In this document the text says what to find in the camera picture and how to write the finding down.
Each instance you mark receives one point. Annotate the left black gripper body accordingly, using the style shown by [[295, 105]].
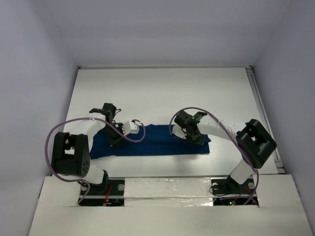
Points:
[[114, 138]]

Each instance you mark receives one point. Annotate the aluminium side rail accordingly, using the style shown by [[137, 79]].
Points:
[[263, 116]]

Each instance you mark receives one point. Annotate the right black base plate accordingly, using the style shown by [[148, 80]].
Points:
[[233, 194]]

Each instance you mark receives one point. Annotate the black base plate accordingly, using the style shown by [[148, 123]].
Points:
[[112, 197], [233, 194]]

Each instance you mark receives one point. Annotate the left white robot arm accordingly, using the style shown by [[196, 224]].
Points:
[[71, 150]]

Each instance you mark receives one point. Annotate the silver foil strip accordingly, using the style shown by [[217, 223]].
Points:
[[167, 192]]

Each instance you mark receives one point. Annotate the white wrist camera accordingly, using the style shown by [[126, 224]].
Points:
[[130, 127], [179, 132]]

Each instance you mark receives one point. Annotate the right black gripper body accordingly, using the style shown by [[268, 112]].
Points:
[[196, 137]]

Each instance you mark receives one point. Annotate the blue t shirt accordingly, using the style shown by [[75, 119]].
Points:
[[157, 142]]

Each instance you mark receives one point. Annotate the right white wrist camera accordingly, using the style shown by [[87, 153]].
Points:
[[179, 132]]

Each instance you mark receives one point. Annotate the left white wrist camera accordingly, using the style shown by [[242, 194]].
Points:
[[130, 127]]

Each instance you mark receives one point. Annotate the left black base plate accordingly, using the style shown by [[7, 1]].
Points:
[[112, 197]]

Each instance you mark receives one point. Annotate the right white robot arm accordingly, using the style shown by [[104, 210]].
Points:
[[251, 139]]

